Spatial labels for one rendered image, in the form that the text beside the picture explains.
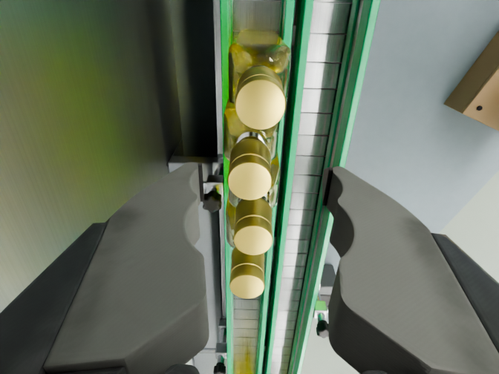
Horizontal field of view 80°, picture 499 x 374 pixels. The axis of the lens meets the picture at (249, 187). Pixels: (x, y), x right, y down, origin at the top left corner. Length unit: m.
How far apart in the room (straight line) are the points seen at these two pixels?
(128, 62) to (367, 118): 0.49
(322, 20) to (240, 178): 0.32
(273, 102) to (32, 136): 0.14
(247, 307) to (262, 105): 0.64
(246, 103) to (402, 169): 0.60
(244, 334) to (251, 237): 0.64
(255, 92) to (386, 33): 0.47
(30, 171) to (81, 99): 0.07
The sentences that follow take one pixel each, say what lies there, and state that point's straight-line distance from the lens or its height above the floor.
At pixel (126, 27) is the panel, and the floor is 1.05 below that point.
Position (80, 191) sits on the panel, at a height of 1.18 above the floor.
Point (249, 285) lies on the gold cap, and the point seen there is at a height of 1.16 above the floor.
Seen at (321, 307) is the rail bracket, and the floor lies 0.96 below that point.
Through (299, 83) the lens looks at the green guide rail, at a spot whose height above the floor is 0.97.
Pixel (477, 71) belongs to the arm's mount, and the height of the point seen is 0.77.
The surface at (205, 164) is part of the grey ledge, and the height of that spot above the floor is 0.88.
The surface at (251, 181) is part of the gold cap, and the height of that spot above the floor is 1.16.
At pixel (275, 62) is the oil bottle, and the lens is 0.27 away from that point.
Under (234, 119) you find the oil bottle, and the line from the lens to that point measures 0.29.
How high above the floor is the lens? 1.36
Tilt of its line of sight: 59 degrees down
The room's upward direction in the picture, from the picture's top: 178 degrees counter-clockwise
